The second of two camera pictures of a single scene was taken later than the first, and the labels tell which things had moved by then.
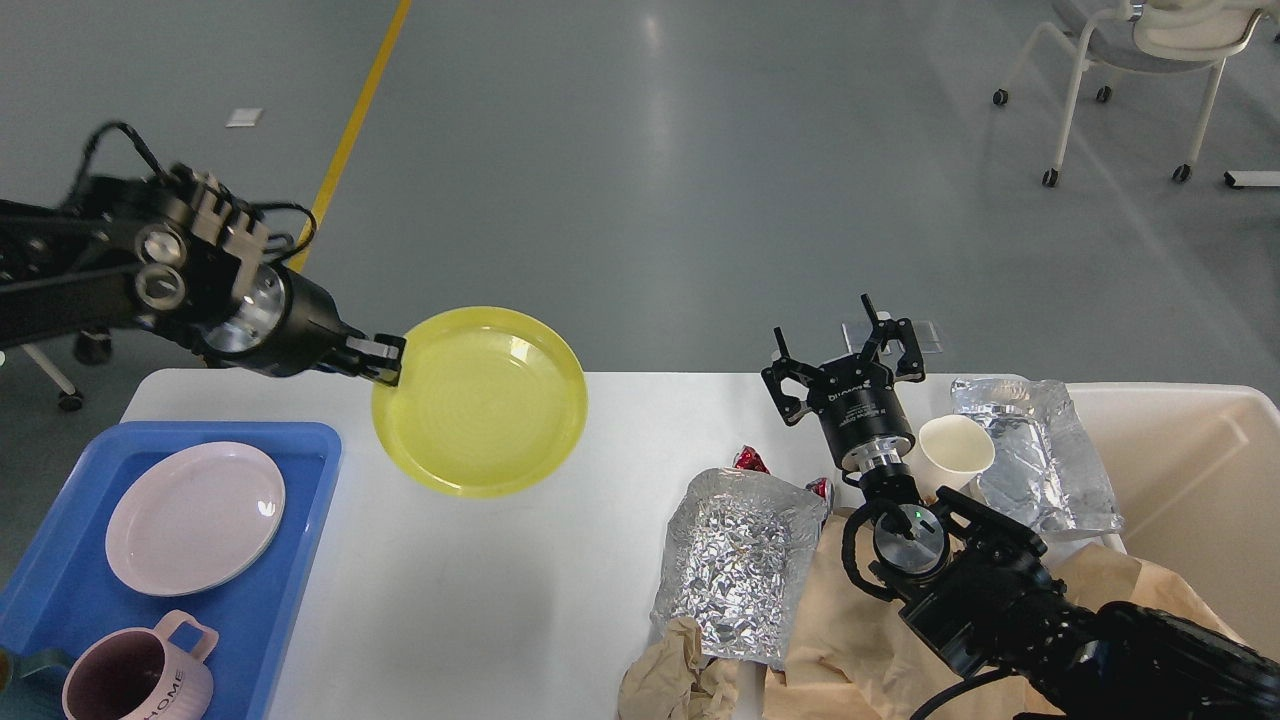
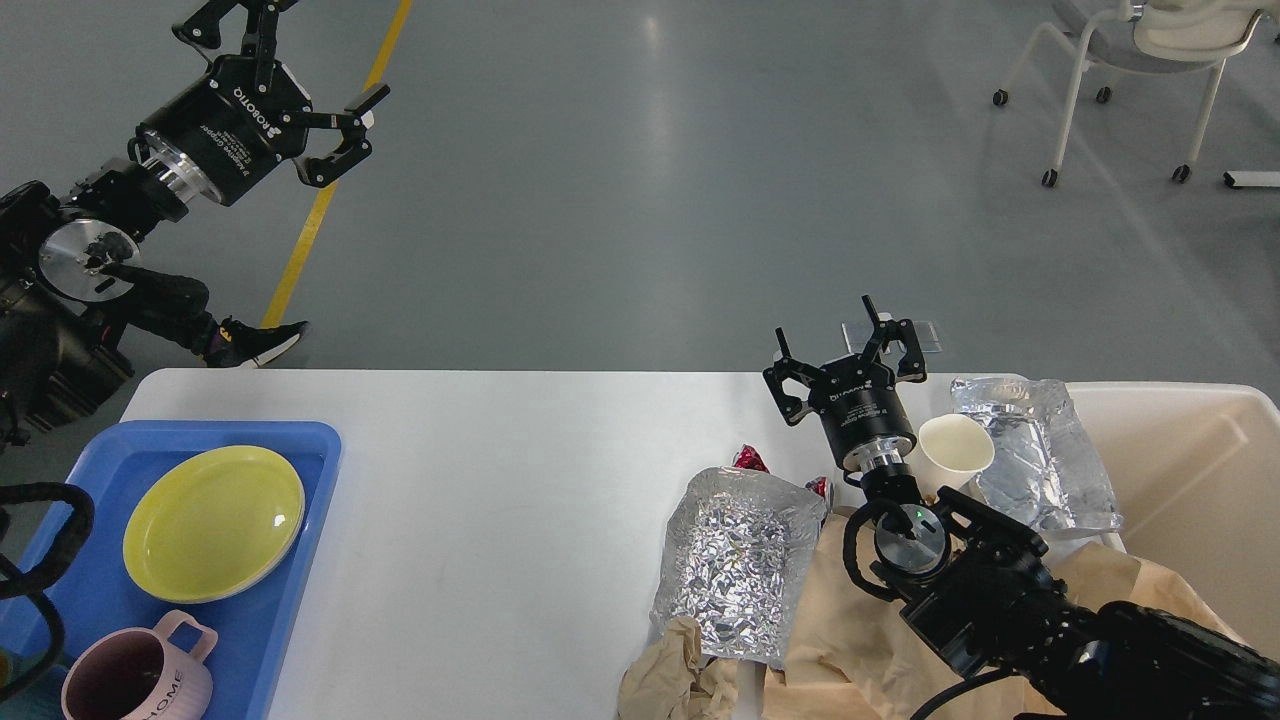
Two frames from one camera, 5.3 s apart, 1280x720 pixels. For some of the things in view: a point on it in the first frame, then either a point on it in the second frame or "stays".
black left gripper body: x=282 y=324 to x=222 y=133
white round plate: x=194 y=520 to x=260 y=577
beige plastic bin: x=1194 y=474 stays
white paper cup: x=950 y=452 stays
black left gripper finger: x=380 y=358 to x=353 y=123
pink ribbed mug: x=139 y=673 stays
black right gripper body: x=860 y=413 stays
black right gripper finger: x=911 y=367 stays
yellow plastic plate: x=490 y=402 to x=213 y=524
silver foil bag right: x=1044 y=477 stays
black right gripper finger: x=792 y=408 stays
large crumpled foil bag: x=736 y=542 stays
